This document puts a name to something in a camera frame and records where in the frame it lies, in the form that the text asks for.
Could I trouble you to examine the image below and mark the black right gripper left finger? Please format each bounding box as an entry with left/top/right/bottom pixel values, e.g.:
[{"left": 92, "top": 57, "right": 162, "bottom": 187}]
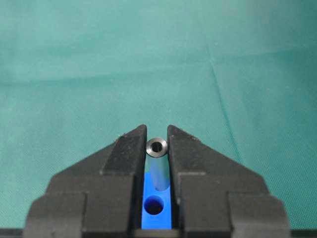
[{"left": 23, "top": 125, "right": 147, "bottom": 238}]

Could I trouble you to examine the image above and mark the green cloth mat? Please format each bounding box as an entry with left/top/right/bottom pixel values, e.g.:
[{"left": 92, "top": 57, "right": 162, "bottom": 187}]
[{"left": 0, "top": 0, "right": 317, "bottom": 230}]

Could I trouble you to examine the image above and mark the grey metal shaft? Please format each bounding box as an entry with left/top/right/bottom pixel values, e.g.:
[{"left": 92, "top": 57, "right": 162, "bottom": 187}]
[{"left": 146, "top": 137, "right": 170, "bottom": 191}]

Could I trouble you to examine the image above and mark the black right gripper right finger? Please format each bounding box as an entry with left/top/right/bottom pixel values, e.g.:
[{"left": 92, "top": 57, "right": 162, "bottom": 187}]
[{"left": 167, "top": 125, "right": 291, "bottom": 238}]

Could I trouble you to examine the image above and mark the small blue plastic gear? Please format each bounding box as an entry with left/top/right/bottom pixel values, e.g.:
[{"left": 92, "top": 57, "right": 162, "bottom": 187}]
[{"left": 141, "top": 172, "right": 172, "bottom": 230}]

